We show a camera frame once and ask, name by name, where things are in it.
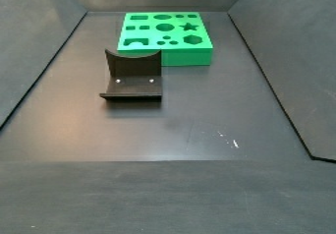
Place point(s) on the green shape sorter block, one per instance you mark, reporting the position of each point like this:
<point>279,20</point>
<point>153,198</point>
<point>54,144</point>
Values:
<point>177,33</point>

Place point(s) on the black curved holder bracket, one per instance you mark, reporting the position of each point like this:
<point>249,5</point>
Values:
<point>134,70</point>

